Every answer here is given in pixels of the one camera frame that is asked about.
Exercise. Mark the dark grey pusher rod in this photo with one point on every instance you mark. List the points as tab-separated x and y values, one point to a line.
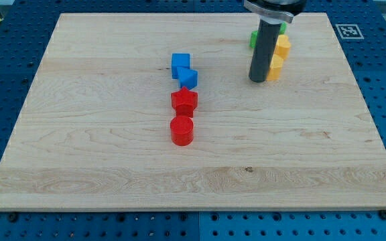
267	35

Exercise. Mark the green star block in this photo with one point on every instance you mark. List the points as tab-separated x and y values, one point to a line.
254	34

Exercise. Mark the wooden board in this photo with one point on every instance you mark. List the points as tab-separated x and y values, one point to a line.
93	134

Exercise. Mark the red star block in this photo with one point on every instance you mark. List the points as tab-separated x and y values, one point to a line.
184	102

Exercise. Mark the white fiducial marker tag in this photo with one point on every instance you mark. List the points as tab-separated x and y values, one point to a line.
349	31

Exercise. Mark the red cylinder block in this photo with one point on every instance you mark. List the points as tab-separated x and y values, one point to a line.
181	128

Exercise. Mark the blue cube block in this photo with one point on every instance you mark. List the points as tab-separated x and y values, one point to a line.
179	60

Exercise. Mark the blue triangle block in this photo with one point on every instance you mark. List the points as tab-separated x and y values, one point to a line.
187	77

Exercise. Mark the yellow heart block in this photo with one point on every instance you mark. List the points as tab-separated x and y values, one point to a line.
283	46

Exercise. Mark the robot arm flange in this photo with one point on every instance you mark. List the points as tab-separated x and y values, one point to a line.
275	11

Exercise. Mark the yellow pentagon block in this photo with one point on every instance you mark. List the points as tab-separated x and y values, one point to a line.
275	68

